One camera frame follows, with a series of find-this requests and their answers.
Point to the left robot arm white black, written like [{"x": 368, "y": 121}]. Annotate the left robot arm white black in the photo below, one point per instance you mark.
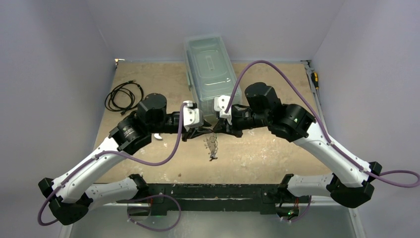
[{"x": 72, "y": 195}]

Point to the clear plastic storage box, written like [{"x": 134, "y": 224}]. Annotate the clear plastic storage box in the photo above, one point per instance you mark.
[{"x": 210, "y": 72}]

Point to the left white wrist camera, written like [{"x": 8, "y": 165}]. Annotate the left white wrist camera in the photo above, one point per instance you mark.
[{"x": 193, "y": 117}]

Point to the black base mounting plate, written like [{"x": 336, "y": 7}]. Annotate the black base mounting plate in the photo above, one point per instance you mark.
[{"x": 265, "y": 199}]

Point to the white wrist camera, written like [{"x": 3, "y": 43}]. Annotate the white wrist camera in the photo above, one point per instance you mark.
[
  {"x": 193, "y": 117},
  {"x": 222, "y": 108}
]

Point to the metal key organizer plate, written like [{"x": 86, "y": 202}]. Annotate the metal key organizer plate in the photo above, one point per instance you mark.
[{"x": 211, "y": 144}]

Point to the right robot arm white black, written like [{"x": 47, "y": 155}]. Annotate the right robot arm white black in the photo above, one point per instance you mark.
[{"x": 349, "y": 182}]

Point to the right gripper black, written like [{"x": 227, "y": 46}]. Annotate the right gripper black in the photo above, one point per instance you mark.
[{"x": 232, "y": 126}]

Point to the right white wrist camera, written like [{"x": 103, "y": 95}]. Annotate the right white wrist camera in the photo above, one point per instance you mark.
[{"x": 222, "y": 108}]

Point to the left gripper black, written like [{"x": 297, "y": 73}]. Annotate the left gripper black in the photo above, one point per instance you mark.
[{"x": 196, "y": 131}]

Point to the yellow black screwdriver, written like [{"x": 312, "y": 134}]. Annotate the yellow black screwdriver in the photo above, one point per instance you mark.
[{"x": 315, "y": 80}]

